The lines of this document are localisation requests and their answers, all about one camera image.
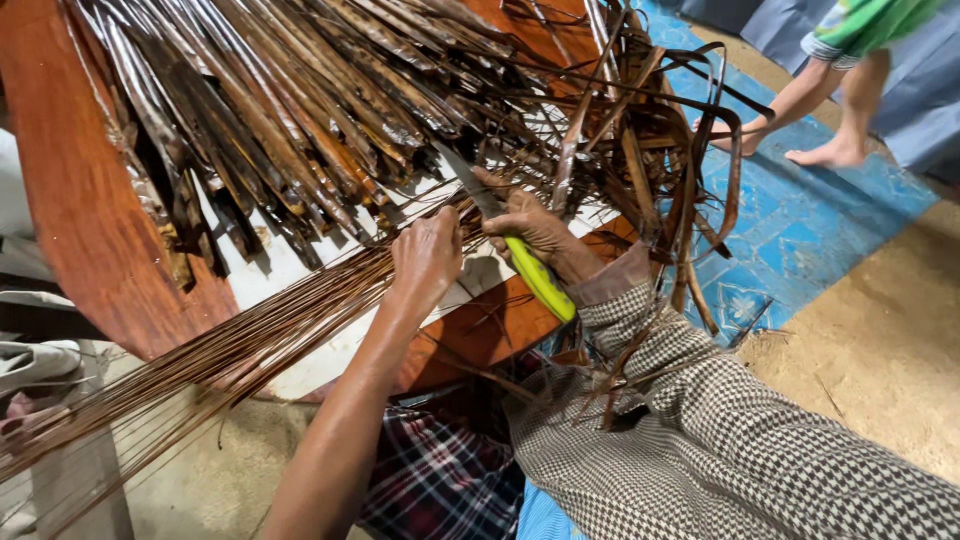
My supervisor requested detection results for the yellow-green handled knife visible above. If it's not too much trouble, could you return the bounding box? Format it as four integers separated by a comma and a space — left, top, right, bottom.
433, 141, 579, 325

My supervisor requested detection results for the bundle of brown leaf ribs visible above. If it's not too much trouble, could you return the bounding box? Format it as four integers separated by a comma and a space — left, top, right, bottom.
0, 186, 485, 530

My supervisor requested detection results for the grey cloth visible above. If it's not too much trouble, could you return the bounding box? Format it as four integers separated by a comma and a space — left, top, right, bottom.
0, 339, 85, 400

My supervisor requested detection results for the blue patterned mat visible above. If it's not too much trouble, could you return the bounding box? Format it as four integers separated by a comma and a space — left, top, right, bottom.
516, 0, 942, 540

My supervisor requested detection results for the person's left hand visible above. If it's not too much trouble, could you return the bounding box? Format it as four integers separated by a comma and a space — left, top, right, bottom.
389, 204, 465, 318

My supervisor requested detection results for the blue-grey tarpaulin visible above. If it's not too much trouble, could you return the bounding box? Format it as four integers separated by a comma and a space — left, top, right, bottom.
678, 0, 960, 186

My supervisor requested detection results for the dark plaid sarong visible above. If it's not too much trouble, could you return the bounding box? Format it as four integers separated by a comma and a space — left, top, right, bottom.
357, 351, 547, 540

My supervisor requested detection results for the round reddish wooden table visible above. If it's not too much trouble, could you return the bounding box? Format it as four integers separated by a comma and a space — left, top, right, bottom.
0, 0, 640, 404

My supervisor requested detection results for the person's right hand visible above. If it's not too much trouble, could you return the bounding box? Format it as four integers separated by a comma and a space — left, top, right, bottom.
470, 165, 603, 282

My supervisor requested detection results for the pile of dried palm leaves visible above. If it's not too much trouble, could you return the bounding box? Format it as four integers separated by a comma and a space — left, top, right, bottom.
58, 0, 777, 340

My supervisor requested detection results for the white sheet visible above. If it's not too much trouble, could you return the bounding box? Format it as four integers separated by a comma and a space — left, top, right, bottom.
187, 105, 625, 402

